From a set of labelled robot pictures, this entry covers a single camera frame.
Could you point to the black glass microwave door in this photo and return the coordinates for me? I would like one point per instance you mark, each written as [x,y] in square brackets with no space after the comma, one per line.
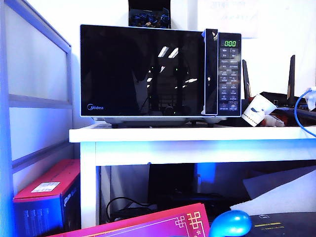
[140,74]

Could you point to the black silver microwave oven body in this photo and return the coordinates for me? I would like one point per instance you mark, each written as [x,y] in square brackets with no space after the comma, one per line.
[229,74]

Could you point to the white table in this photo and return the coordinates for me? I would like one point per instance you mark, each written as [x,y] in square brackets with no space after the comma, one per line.
[172,134]

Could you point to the black router antenna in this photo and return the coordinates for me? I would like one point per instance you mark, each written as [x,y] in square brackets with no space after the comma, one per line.
[291,76]
[246,79]

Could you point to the white blue paper cup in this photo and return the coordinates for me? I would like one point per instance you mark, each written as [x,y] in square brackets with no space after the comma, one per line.
[256,109]

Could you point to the framed blue flower picture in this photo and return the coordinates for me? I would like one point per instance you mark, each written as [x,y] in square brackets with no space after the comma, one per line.
[148,17]

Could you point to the pink gift box gold pattern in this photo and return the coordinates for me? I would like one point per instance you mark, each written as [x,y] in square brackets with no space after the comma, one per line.
[145,223]

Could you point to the black router body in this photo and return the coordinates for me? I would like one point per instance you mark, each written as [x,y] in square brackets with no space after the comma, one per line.
[269,96]

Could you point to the small white red box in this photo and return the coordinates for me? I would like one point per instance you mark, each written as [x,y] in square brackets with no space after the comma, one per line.
[273,121]

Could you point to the red black cardboard box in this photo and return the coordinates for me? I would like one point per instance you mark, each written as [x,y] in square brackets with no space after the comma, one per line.
[45,177]

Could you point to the glossy blue computer mouse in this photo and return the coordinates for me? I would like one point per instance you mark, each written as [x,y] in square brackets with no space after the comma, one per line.
[230,223]

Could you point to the grey board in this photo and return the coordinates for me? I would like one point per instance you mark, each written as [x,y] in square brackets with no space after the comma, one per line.
[269,184]

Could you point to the white foam sheet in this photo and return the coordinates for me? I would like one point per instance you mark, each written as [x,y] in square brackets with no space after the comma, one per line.
[281,202]

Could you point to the black book gold print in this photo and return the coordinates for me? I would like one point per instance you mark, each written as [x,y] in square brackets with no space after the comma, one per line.
[288,227]

